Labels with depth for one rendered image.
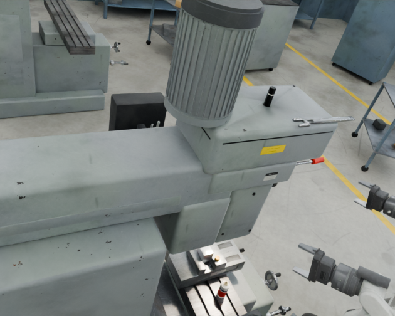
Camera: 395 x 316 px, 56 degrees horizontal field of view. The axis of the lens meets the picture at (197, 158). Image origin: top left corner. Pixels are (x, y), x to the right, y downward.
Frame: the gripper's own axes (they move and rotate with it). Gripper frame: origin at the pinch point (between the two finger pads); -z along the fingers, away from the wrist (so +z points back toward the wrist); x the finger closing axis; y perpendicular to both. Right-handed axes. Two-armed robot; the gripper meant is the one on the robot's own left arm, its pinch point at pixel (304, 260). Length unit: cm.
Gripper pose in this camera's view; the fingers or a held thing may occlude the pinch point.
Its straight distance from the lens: 139.0
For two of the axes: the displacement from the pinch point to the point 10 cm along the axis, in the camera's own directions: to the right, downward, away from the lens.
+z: 8.1, 3.0, -5.1
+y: -5.8, 3.0, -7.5
